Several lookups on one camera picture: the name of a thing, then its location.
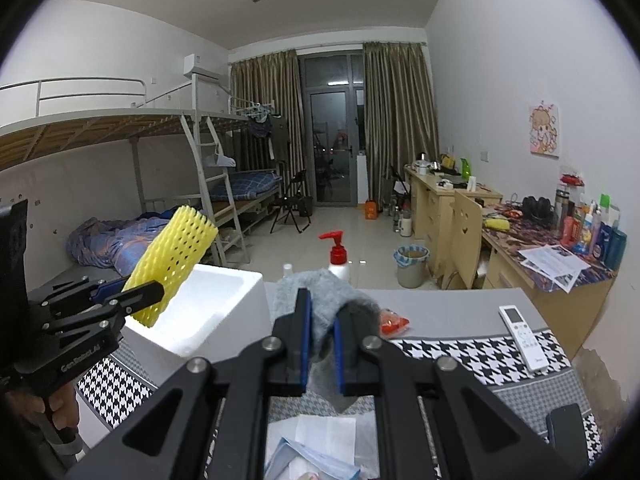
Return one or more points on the yellow foam mesh sleeve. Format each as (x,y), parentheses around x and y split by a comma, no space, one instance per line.
(170,259)

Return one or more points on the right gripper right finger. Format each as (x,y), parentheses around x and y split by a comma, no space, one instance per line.
(433,418)

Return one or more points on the printed paper sheets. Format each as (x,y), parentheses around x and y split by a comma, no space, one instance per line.
(556,263)

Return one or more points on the grey fuzzy sock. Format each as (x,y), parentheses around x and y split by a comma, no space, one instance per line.
(329,295)

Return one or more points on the glass balcony door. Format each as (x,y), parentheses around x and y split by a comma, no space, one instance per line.
(333,91)

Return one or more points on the houndstooth table cloth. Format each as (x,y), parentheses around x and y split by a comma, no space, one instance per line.
(117,385)

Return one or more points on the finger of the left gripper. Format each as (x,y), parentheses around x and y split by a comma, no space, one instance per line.
(88,290)
(130,301)

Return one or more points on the person's left hand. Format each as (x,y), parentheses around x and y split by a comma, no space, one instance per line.
(63,405)

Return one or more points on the right brown curtain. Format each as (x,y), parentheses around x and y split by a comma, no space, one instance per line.
(399,111)

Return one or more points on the white pump lotion bottle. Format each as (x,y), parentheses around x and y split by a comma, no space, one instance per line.
(338,260)

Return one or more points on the red snack packet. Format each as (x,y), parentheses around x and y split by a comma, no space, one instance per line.
(392,324)

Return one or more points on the blue plaid quilt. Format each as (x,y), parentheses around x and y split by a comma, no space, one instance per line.
(117,244)

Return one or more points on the black folding chair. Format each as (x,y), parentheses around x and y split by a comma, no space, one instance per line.
(295,204)

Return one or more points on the blue spray bottle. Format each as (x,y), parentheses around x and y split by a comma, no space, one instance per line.
(287,270)

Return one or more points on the waste bin with bag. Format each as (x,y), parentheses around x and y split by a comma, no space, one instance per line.
(411,263)

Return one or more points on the metal bunk bed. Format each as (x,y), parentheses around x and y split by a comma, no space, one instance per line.
(44,135)

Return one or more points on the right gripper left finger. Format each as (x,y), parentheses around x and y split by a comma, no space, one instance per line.
(209,420)

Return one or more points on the cartoon girl wall poster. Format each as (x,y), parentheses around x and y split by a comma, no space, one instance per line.
(544,135)

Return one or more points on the orange jug on floor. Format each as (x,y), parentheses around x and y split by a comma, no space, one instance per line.
(370,209)

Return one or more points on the black headphones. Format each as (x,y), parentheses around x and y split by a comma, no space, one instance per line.
(537,210)

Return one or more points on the left brown curtain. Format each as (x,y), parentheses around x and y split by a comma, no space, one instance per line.
(271,85)

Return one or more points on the white paper tissue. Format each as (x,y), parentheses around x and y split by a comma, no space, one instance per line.
(351,439)

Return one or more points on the white styrofoam box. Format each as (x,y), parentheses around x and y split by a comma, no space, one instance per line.
(215,314)

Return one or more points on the white floor jug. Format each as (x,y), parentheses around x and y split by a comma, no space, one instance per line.
(405,224)

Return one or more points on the black smartphone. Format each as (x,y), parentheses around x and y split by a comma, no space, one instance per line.
(567,436)

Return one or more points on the wall air conditioner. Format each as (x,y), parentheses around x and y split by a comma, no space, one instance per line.
(193,65)

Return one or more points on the brown curtain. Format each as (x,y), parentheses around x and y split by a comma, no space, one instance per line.
(271,85)
(399,111)

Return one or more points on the blue surgical face mask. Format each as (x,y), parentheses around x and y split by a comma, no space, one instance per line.
(324,466)

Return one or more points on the wooden desk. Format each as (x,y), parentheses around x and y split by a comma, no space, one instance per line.
(571,315)

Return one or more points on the white remote control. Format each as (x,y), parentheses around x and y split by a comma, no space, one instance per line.
(524,338)

